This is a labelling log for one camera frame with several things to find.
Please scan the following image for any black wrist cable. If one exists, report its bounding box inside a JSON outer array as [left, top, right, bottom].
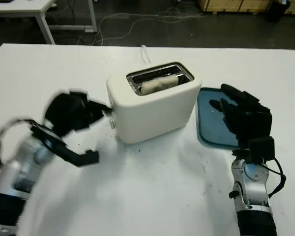
[[262, 158, 287, 199], [0, 119, 40, 168]]

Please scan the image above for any white cable on floor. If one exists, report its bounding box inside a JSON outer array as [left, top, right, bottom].
[[95, 7, 207, 47]]

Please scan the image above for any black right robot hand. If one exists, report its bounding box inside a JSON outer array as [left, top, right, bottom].
[[209, 83, 272, 149]]

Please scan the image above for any white desk frame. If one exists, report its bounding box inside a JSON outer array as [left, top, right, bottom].
[[0, 0, 98, 45]]

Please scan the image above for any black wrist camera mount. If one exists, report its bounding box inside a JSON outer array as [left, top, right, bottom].
[[248, 137, 276, 164], [30, 124, 100, 168]]

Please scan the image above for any cream two-slot toaster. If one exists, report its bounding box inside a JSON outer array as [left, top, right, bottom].
[[106, 61, 202, 145]]

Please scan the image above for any blue plastic tray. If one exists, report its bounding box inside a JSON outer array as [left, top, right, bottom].
[[196, 87, 239, 149]]

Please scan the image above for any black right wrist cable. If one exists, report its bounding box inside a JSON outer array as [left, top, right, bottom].
[[262, 158, 287, 199]]

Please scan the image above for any white toaster power cord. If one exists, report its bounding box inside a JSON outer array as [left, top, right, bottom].
[[140, 45, 152, 64]]

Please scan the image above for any black bin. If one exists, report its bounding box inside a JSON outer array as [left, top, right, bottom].
[[265, 0, 291, 23]]

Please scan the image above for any wooden crate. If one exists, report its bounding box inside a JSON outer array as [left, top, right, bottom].
[[198, 0, 295, 14]]

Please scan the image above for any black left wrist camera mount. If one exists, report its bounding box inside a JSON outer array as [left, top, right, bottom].
[[30, 124, 100, 168]]

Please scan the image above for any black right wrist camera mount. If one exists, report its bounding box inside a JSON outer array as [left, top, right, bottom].
[[248, 137, 276, 164]]

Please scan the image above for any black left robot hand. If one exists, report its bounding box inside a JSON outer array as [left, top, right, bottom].
[[43, 88, 113, 137]]

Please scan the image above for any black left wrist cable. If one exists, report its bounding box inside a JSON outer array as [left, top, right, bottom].
[[0, 119, 40, 168]]

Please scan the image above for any slice of bread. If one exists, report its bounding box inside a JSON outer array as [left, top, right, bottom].
[[140, 75, 179, 96]]

